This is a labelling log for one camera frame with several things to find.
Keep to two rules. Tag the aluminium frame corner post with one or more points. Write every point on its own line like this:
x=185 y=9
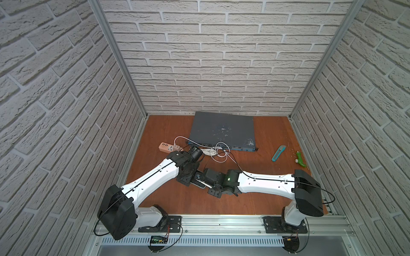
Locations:
x=352 y=12
x=109 y=35

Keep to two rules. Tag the aluminium frame corner post right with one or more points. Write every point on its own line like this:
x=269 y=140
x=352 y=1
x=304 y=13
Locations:
x=352 y=12

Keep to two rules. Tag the grey blue network switch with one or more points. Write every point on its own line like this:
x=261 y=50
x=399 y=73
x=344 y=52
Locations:
x=236 y=132

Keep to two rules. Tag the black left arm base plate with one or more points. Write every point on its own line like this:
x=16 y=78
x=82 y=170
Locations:
x=167 y=224

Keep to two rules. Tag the smartphone with green case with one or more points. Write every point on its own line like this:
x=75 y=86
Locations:
x=198 y=183

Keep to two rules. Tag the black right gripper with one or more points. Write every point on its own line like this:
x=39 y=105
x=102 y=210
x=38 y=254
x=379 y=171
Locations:
x=206 y=175

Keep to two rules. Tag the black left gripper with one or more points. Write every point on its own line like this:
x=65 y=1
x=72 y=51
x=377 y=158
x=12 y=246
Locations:
x=195 y=179

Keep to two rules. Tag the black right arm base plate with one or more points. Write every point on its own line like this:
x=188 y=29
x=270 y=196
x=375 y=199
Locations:
x=276 y=225

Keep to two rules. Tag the aluminium frame corner post left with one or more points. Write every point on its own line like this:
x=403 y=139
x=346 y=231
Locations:
x=109 y=35

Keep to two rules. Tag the pink power strip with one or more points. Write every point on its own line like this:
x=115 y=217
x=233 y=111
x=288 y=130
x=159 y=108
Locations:
x=166 y=148

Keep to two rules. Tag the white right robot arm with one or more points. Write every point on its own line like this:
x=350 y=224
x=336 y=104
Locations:
x=302 y=189

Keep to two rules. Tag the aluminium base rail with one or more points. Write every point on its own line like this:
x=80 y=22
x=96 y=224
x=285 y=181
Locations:
x=231 y=235

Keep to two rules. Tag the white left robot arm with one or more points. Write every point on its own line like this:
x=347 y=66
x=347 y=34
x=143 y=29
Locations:
x=120 y=210

